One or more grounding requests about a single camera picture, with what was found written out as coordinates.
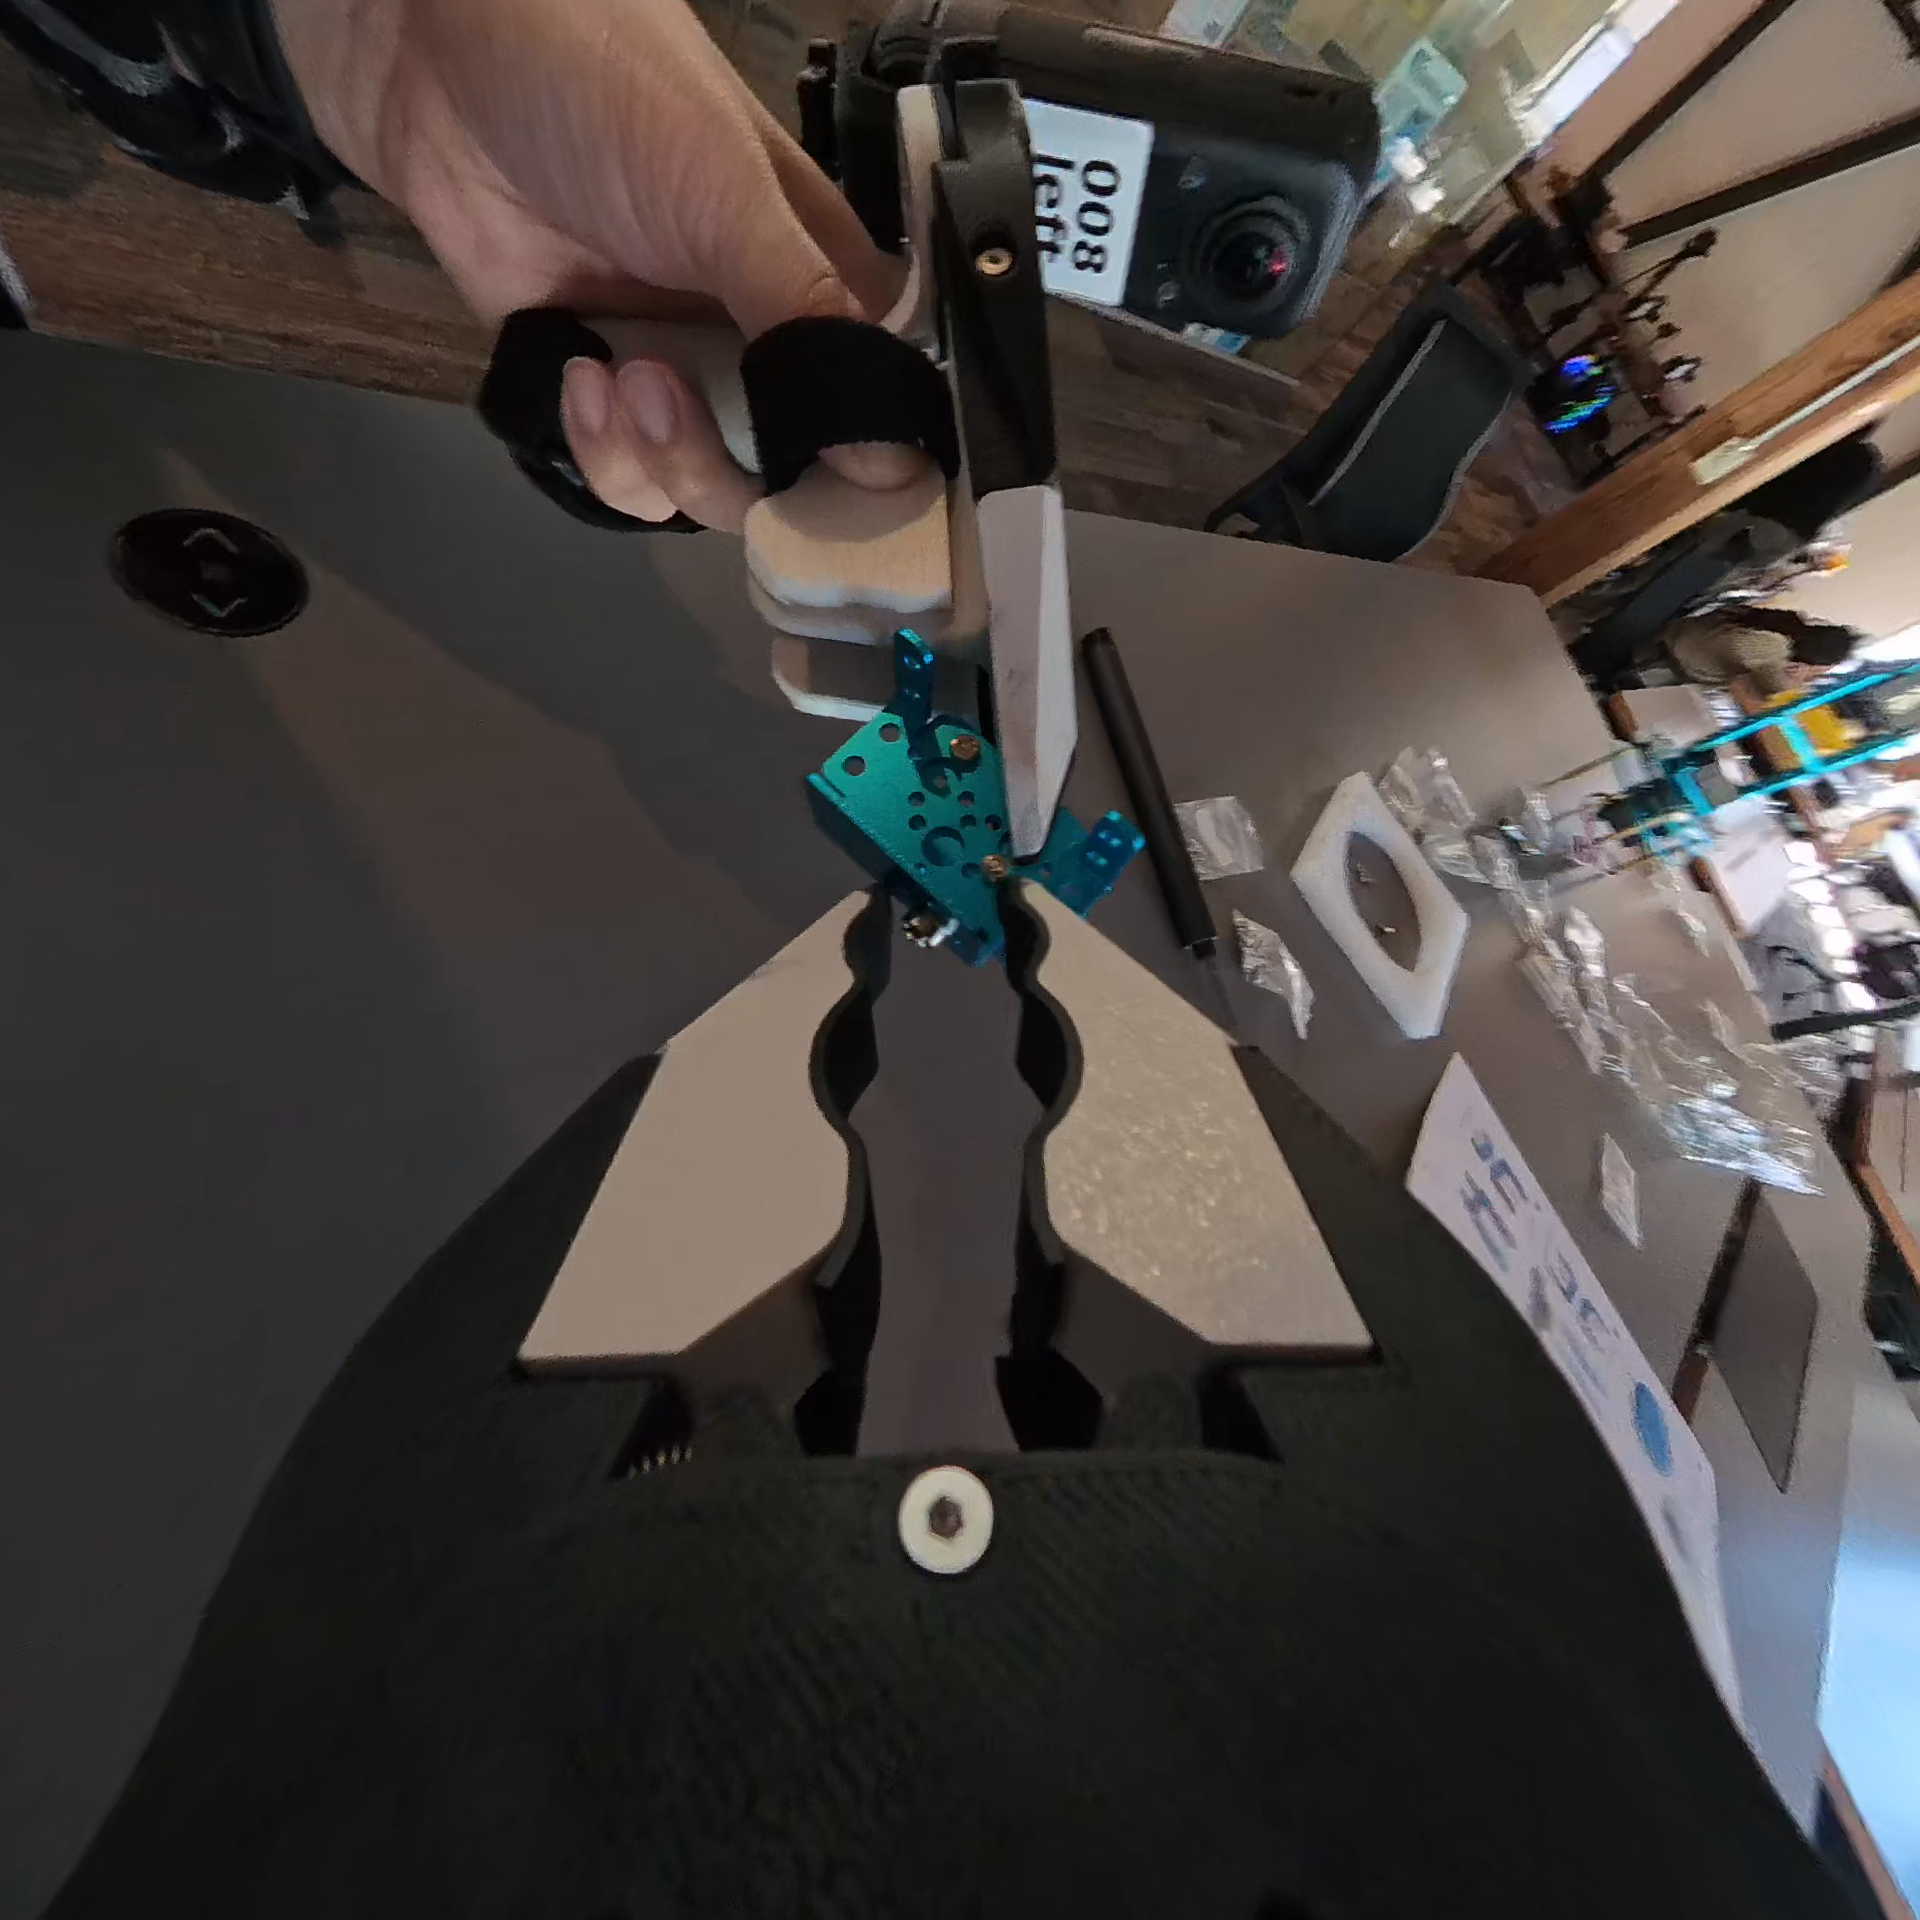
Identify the black chair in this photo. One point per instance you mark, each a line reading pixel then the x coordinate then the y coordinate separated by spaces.
pixel 1394 437

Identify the blue toy robot arm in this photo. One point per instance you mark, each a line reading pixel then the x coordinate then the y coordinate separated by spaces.
pixel 1694 789

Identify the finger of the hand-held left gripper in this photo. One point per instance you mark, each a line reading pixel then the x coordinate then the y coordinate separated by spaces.
pixel 1035 645

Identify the wooden post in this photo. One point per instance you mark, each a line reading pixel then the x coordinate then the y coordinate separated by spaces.
pixel 1724 465

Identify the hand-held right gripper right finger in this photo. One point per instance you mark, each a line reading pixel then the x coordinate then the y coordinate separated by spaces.
pixel 1198 1201

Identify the crumpled clear screw bag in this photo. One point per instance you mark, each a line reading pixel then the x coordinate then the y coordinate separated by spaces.
pixel 1275 967

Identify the person's left hand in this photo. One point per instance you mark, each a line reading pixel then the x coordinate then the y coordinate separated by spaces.
pixel 570 166

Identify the black electric screwdriver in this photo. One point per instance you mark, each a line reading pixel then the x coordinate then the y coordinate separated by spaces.
pixel 1147 783

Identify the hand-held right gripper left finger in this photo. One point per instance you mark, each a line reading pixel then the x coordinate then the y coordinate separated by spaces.
pixel 690 1201

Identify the flat clear screw bag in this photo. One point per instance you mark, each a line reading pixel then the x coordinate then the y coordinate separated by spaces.
pixel 1218 837

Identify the dark desk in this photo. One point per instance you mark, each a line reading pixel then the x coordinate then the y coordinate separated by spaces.
pixel 376 974

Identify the instruction booklet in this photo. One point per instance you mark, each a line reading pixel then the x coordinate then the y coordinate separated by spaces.
pixel 1592 1304

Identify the blue metal bracket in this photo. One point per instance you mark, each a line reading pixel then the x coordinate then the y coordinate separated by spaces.
pixel 898 812

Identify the clear bags pile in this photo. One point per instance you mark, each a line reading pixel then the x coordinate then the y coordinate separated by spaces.
pixel 1621 990

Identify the small clear bag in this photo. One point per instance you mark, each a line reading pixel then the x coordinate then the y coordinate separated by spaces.
pixel 1621 1191

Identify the round black desk grommet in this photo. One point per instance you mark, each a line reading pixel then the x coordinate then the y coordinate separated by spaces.
pixel 210 568

